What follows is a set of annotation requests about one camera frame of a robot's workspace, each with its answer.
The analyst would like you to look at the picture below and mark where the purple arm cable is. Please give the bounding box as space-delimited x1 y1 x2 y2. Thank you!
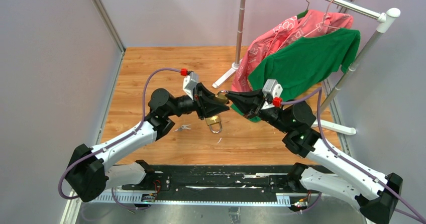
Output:
58 68 192 200
273 87 426 223

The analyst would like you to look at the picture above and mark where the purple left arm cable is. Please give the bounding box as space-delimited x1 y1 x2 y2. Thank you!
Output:
58 68 192 200

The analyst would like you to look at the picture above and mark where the small brass padlock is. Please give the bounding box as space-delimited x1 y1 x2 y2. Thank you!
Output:
205 116 223 134

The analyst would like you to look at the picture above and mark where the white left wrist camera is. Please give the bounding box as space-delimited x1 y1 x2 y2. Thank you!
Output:
182 72 199 100

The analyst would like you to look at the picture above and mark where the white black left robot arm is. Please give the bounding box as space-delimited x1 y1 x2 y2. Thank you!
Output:
64 83 230 202

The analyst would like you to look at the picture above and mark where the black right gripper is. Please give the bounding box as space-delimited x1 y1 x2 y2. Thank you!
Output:
223 91 288 134

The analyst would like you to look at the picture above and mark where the small loose key bunch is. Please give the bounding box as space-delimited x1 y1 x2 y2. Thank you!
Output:
174 125 191 132

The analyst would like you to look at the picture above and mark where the pink printed shirt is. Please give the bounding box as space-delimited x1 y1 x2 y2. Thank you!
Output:
232 10 354 84

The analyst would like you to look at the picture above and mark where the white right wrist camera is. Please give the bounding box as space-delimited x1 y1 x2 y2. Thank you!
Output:
262 79 283 99

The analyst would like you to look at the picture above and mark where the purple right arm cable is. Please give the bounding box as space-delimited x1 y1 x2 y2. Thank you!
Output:
273 87 426 223

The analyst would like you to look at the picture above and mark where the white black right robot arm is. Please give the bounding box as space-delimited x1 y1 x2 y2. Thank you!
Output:
226 90 403 223

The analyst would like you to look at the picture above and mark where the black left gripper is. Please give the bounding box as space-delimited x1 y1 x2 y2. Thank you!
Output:
166 83 231 121

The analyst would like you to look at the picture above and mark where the large brass padlock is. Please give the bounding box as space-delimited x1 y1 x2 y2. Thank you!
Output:
215 90 230 104

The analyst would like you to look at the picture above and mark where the green t-shirt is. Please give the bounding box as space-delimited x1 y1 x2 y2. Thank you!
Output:
231 29 361 124

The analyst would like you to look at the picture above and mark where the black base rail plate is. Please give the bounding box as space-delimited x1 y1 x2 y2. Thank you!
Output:
122 165 308 203

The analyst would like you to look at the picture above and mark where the metal clothes rack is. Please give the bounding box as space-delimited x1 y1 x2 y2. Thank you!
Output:
211 0 401 136

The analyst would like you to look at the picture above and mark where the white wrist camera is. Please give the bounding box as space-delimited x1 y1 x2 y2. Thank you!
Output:
262 79 283 99
182 72 199 100

